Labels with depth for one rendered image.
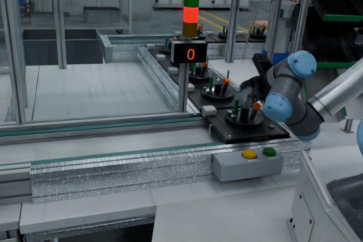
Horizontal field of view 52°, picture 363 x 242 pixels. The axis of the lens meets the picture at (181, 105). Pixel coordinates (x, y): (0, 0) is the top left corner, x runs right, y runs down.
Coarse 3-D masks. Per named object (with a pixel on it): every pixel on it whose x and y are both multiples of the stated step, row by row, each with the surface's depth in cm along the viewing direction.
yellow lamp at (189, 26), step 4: (184, 24) 126; (188, 24) 126; (192, 24) 126; (196, 24) 127; (184, 28) 127; (188, 28) 126; (192, 28) 126; (196, 28) 127; (184, 32) 127; (188, 32) 127; (192, 32) 127; (196, 32) 128; (184, 36) 128; (188, 36) 127; (192, 36) 127
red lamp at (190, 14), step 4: (184, 8) 125; (188, 8) 124; (192, 8) 123; (196, 8) 124; (184, 12) 125; (188, 12) 124; (192, 12) 124; (196, 12) 125; (184, 16) 126; (188, 16) 125; (192, 16) 124; (196, 16) 125; (184, 20) 126; (188, 20) 125; (192, 20) 125; (196, 20) 126
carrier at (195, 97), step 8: (216, 80) 155; (192, 88) 162; (200, 88) 166; (208, 88) 161; (216, 88) 156; (232, 88) 168; (192, 96) 156; (200, 96) 157; (208, 96) 152; (216, 96) 152; (224, 96) 152; (232, 96) 154; (200, 104) 148; (208, 104) 149; (216, 104) 149; (224, 104) 150; (232, 104) 150; (240, 104) 151
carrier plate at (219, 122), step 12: (240, 108) 147; (252, 108) 148; (216, 120) 135; (264, 120) 138; (216, 132) 130; (228, 132) 127; (240, 132) 127; (252, 132) 128; (264, 132) 128; (276, 132) 129; (288, 132) 129
